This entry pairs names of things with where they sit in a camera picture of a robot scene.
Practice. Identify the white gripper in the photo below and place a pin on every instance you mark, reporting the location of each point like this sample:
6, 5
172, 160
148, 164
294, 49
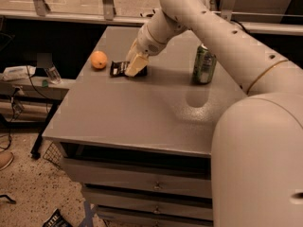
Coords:
147, 45

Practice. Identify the black rxbar chocolate bar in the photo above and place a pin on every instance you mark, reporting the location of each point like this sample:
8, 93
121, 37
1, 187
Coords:
118, 69

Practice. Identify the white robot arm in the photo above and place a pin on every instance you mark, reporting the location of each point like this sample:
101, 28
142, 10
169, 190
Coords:
257, 145

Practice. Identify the orange fruit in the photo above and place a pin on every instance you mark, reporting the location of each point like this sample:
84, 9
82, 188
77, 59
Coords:
98, 60

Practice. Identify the green soda can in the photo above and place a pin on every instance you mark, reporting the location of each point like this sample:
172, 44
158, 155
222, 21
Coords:
204, 65

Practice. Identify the clear plastic bottle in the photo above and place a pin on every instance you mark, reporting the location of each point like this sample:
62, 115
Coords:
53, 75

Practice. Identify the grey drawer cabinet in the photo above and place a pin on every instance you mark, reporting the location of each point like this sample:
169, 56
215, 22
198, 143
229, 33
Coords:
161, 120

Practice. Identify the low side bench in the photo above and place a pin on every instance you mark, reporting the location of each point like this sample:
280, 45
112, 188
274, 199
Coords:
32, 90

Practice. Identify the top grey drawer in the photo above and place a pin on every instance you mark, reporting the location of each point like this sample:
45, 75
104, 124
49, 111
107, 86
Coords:
138, 177

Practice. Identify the grey drawer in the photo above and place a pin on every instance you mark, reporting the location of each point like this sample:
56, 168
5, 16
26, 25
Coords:
150, 220
138, 177
158, 204

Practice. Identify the white tissue pack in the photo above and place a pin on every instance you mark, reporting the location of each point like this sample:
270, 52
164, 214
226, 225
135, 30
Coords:
18, 72

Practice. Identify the metal window railing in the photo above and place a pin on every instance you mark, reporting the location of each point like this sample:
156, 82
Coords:
283, 17

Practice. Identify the middle grey drawer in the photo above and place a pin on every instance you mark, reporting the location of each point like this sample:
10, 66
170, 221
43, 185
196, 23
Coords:
158, 204

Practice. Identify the bottom grey drawer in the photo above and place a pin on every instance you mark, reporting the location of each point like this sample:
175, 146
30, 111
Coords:
150, 220

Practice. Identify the black snack bag on floor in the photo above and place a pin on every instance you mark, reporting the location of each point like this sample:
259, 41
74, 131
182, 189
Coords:
56, 220

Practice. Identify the wire mesh basket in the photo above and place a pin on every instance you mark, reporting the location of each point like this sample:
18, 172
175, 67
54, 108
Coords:
53, 155

